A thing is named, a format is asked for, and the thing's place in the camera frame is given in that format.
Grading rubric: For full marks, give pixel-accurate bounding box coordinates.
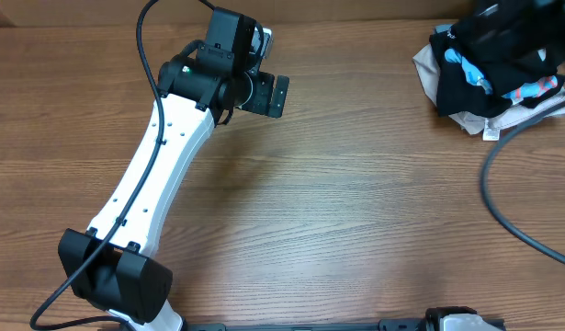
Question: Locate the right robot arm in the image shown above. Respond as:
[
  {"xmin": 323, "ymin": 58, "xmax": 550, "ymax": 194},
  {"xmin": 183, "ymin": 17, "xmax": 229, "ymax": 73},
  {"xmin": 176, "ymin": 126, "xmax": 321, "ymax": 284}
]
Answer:
[{"xmin": 424, "ymin": 307, "xmax": 506, "ymax": 331}]

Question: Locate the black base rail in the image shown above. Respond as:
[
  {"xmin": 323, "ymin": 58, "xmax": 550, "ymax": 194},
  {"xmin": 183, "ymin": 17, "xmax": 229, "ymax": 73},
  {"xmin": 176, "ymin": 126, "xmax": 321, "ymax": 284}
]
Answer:
[{"xmin": 186, "ymin": 318, "xmax": 426, "ymax": 331}]

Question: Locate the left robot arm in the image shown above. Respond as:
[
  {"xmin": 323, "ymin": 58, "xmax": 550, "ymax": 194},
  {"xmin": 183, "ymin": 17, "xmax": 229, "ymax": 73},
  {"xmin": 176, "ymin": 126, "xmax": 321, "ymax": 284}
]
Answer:
[{"xmin": 58, "ymin": 7, "xmax": 289, "ymax": 330}]

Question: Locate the light blue printed t-shirt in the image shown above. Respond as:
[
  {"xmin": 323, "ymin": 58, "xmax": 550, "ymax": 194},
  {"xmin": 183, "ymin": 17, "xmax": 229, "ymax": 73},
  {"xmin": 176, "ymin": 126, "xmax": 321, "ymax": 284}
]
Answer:
[{"xmin": 444, "ymin": 49, "xmax": 559, "ymax": 105}]

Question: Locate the beige folded garment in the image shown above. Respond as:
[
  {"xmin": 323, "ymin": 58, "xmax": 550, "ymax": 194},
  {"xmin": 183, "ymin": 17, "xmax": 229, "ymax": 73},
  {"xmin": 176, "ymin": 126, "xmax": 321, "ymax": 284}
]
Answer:
[{"xmin": 412, "ymin": 44, "xmax": 565, "ymax": 142}]

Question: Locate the black polo shirt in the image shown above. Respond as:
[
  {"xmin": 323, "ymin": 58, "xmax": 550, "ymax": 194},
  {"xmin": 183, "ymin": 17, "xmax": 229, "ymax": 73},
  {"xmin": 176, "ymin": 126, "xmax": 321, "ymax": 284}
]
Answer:
[{"xmin": 450, "ymin": 0, "xmax": 565, "ymax": 95}]

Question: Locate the black folded garment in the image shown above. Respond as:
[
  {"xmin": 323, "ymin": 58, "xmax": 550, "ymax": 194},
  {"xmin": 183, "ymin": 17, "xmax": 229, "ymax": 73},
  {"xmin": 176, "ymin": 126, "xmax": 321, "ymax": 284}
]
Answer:
[{"xmin": 430, "ymin": 29, "xmax": 565, "ymax": 118}]

